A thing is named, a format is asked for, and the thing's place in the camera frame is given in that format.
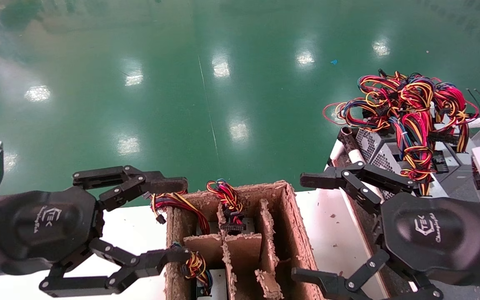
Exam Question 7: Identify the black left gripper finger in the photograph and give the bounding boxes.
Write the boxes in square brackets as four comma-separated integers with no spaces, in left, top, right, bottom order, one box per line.
[72,165,188,211]
[39,237,190,297]

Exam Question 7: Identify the dark grey metal case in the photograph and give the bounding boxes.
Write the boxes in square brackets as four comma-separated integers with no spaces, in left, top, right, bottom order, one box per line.
[430,140,480,196]

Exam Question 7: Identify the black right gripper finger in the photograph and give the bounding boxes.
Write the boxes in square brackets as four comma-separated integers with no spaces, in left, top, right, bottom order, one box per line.
[292,249,445,300]
[300,161,418,213]

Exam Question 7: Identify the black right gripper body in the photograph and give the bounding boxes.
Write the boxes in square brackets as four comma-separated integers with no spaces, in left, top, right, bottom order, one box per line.
[380,192,480,288]

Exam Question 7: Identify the short white frame pipe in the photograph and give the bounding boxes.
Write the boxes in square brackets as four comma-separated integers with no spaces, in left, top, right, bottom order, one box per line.
[325,140,345,171]

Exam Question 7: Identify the grey mesh power supply case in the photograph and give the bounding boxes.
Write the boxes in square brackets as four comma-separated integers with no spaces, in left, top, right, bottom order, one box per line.
[356,128,403,167]
[369,142,450,201]

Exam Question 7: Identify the power supply with coloured wires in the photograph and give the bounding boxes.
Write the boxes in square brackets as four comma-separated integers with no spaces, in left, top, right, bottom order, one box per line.
[172,242,228,300]
[150,191,224,236]
[206,179,255,235]

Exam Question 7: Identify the tangled coloured wire heap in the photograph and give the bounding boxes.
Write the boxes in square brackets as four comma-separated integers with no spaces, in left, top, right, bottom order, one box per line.
[323,70,480,196]

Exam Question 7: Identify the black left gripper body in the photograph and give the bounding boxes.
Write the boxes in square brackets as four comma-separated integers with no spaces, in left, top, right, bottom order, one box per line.
[0,186,104,273]

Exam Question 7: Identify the brown cardboard divider box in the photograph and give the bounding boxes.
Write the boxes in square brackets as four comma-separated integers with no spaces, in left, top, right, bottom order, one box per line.
[165,180,325,300]

